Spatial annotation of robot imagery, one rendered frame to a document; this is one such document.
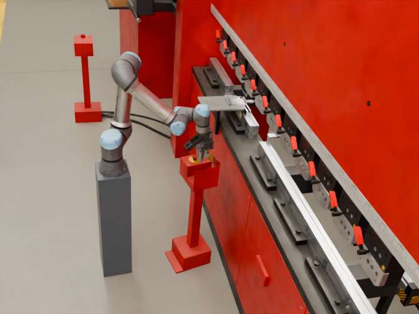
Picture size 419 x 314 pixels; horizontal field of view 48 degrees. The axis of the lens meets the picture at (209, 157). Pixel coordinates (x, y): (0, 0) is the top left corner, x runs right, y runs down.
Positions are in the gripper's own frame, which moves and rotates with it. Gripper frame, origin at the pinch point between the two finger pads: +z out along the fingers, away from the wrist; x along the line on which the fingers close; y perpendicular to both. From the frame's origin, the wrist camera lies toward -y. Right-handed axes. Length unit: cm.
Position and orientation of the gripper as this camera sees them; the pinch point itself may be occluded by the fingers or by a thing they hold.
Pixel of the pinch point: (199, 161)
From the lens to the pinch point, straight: 268.3
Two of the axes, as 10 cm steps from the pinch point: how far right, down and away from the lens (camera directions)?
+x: -4.5, -5.3, 7.2
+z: -0.1, 8.1, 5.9
